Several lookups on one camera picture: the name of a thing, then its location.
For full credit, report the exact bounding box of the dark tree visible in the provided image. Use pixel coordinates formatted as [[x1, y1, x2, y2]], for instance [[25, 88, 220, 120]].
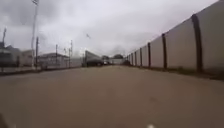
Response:
[[101, 53, 125, 60]]

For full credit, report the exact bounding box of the dark vehicle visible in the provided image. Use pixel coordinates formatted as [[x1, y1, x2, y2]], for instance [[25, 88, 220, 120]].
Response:
[[87, 59, 105, 67]]

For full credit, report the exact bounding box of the grey building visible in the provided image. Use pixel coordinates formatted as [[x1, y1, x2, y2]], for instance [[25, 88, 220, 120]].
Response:
[[84, 49, 104, 67]]

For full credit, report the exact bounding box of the brown dirt road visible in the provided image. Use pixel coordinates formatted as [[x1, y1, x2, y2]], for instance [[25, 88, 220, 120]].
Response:
[[0, 64, 224, 128]]

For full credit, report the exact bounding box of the low pale building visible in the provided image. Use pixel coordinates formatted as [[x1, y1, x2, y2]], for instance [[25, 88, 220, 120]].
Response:
[[38, 52, 83, 69]]

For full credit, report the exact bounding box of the row of utility poles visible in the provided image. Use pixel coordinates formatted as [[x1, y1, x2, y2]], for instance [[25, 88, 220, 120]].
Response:
[[34, 36, 74, 69]]

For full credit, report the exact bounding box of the tall light pole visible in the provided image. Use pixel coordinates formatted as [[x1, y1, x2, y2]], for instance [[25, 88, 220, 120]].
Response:
[[30, 0, 40, 69]]

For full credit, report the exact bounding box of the pale concrete wall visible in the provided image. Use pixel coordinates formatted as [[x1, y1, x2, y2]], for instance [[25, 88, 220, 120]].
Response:
[[109, 58, 125, 66]]

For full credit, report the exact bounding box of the pale wall with dark pillars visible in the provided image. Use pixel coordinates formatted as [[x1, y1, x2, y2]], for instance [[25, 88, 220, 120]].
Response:
[[124, 0, 224, 76]]

